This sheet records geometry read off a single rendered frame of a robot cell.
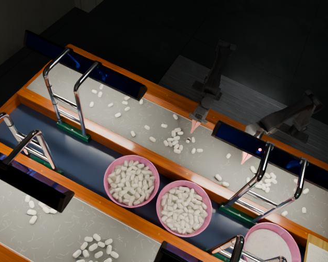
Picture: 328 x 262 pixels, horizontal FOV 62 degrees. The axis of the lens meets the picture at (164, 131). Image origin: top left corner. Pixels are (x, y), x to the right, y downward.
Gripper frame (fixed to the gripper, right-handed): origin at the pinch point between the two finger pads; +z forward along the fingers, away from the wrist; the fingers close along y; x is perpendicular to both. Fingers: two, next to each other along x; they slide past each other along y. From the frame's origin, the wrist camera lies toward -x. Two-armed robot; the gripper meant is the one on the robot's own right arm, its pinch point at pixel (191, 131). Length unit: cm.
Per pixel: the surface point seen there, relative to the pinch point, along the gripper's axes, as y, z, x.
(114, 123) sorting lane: -40.1, 14.0, -2.3
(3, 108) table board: -95, 31, -16
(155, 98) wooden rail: -27.9, -7.0, 13.2
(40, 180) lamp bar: -37, 30, -64
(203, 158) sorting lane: 11.6, 10.2, 0.9
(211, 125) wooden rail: 8.2, -7.0, 13.1
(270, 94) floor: 53, -52, 152
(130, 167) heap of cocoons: -19.3, 27.9, -14.7
